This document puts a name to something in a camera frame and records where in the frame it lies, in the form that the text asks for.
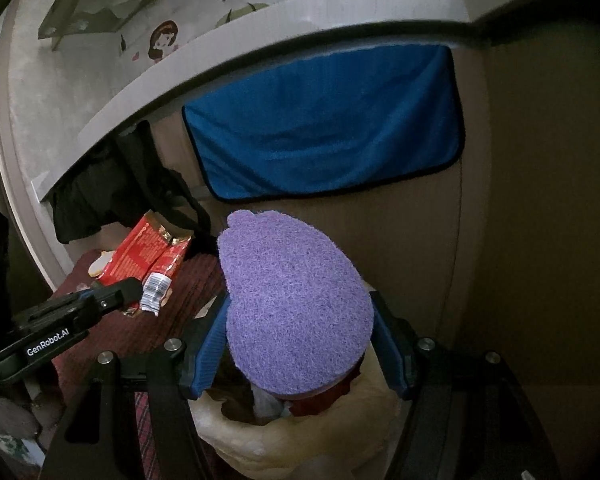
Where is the red gold snack wrapper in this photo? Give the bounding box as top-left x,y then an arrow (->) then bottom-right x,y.
96,211 -> 192,316

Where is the pink sponge with purple pad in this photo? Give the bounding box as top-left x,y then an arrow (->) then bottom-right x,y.
218,209 -> 374,399

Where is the trash bin with yellow bag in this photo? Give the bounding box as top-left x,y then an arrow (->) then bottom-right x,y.
188,347 -> 411,479

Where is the red plaid tablecloth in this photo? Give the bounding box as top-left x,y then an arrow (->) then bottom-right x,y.
49,248 -> 229,480

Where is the black hanging bag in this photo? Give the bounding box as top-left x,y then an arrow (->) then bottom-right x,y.
47,120 -> 218,258

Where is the blue hanging towel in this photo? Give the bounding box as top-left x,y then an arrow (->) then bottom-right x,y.
182,44 -> 465,203

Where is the grey counter ledge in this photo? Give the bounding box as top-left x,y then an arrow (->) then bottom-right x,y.
32,0 -> 566,203

